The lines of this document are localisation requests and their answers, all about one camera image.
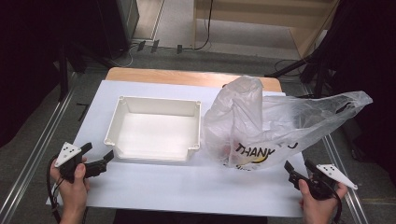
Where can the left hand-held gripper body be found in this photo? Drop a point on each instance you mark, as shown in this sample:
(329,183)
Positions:
(69,161)

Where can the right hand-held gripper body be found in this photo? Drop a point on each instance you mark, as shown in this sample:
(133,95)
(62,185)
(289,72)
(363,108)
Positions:
(323,186)

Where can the white plastic box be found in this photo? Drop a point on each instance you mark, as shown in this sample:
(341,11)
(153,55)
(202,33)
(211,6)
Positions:
(155,133)

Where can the clear plastic bag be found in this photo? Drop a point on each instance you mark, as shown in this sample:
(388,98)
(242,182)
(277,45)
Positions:
(249,118)

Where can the person's right hand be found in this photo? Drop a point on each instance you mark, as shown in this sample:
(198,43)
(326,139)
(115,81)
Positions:
(317,210)

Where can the person's left hand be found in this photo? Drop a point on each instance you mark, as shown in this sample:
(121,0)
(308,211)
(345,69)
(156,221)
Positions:
(73,194)

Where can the black stand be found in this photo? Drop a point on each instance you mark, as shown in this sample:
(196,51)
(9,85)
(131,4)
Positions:
(63,77)
(320,77)

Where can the white table mat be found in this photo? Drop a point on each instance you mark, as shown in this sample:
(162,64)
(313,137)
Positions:
(186,186)

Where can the person's dark lap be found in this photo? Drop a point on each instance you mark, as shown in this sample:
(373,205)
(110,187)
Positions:
(186,218)

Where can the black curtain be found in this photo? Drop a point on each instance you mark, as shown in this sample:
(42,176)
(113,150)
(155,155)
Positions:
(25,62)
(367,46)

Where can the small black floor block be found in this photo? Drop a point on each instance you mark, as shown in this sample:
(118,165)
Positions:
(179,48)
(154,46)
(141,45)

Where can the dark table grommet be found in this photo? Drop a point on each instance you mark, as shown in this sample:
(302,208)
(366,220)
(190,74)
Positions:
(224,85)

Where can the dark cabinet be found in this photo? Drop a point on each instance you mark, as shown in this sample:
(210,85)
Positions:
(115,28)

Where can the light wooden shelf unit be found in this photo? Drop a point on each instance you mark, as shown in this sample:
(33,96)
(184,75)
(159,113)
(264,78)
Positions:
(243,21)

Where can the metal floor rail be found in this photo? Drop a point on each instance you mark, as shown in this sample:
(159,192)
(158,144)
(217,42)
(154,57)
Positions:
(34,155)
(330,148)

